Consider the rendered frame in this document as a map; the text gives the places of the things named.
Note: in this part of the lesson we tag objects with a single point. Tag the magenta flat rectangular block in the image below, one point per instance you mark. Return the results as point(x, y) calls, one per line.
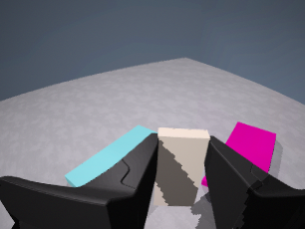
point(254, 143)

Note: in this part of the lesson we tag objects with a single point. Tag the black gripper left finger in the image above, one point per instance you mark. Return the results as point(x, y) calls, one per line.
point(117, 199)

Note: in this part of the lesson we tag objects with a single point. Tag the light blue rectangular block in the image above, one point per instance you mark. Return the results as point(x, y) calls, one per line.
point(108, 157)

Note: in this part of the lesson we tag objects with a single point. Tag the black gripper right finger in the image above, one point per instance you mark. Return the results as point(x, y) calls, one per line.
point(244, 196)

